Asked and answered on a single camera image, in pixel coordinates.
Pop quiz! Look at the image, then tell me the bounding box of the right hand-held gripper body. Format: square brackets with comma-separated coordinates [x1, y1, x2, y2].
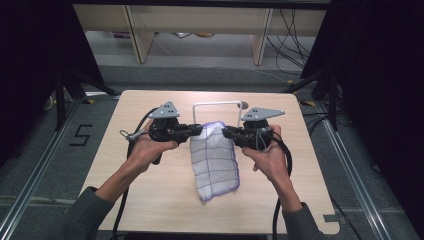
[237, 106, 286, 150]

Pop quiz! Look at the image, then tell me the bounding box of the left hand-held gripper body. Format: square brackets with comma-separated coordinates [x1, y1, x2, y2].
[147, 101, 188, 166]

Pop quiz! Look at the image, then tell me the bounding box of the white cloth with purple grid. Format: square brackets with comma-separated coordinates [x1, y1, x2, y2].
[189, 120, 241, 203]

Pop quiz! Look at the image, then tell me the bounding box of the white wire rack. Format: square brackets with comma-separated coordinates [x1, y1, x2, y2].
[192, 100, 244, 130]

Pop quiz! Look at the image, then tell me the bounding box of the person's right hand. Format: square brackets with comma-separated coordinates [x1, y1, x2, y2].
[241, 124, 290, 184]

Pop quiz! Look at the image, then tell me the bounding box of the person's left hand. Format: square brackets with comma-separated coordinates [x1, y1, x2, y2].
[128, 119, 179, 174]

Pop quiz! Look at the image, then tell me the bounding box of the black metal stand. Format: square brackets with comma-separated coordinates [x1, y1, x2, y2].
[282, 66, 340, 132]
[54, 67, 120, 132]

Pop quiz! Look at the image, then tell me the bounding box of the grey cable plug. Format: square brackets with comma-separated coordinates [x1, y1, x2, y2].
[119, 128, 148, 143]

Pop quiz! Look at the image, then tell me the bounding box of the white floor cable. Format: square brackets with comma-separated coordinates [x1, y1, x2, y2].
[248, 65, 295, 85]

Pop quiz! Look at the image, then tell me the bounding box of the bundle of black cables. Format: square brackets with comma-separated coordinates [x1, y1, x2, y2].
[265, 9, 316, 75]

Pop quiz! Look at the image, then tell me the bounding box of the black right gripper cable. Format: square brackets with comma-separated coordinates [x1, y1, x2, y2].
[271, 130, 294, 240]

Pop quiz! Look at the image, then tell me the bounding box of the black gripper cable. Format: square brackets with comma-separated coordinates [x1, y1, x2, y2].
[112, 106, 160, 240]
[271, 130, 294, 240]

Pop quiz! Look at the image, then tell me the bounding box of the white desk frame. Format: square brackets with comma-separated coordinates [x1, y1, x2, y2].
[73, 3, 327, 66]

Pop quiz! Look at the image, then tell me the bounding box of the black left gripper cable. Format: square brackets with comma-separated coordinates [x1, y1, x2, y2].
[112, 106, 160, 240]

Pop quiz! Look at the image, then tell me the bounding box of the metal floor rail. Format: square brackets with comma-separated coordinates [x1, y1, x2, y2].
[0, 99, 84, 236]
[314, 99, 392, 240]

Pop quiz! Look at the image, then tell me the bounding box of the black floor cable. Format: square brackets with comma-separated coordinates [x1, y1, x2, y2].
[329, 195, 364, 240]

